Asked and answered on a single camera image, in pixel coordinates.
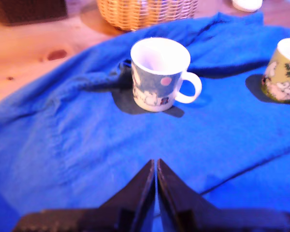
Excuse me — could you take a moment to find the blue cloth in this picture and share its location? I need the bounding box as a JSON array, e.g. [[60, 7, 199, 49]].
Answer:
[[0, 11, 290, 232]]

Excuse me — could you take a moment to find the wicker basket with handle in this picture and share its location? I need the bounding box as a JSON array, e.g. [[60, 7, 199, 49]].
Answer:
[[96, 0, 199, 31]]

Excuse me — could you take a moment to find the white insulated bottle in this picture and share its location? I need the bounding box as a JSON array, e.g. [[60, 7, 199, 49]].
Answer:
[[231, 0, 263, 13]]

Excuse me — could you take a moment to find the green floral print mug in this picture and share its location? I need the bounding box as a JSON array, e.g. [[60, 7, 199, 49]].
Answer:
[[261, 37, 290, 104]]

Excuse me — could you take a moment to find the blue cartoon print mug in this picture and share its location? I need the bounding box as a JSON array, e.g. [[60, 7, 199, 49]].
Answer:
[[130, 37, 203, 113]]

